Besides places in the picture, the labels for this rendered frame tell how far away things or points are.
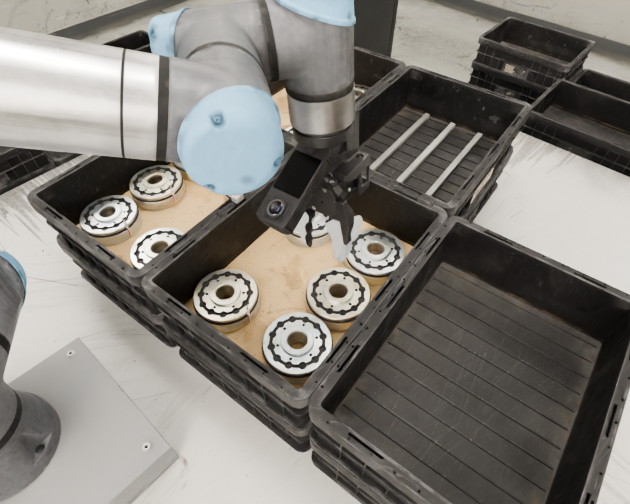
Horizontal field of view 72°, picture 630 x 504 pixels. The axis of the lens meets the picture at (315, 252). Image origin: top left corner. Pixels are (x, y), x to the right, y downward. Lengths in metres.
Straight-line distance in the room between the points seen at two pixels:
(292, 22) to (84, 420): 0.63
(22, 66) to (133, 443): 0.56
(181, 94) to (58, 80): 0.07
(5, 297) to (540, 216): 1.06
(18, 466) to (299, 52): 0.63
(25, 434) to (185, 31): 0.56
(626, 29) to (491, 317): 3.22
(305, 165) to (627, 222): 0.90
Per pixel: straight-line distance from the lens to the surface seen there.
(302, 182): 0.51
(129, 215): 0.87
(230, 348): 0.57
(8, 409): 0.71
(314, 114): 0.48
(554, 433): 0.71
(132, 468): 0.74
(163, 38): 0.44
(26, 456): 0.75
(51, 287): 1.05
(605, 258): 1.13
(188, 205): 0.90
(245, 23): 0.44
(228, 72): 0.34
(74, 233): 0.77
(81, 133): 0.33
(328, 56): 0.45
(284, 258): 0.78
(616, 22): 3.83
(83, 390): 0.82
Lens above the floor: 1.43
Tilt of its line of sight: 50 degrees down
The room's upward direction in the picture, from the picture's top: straight up
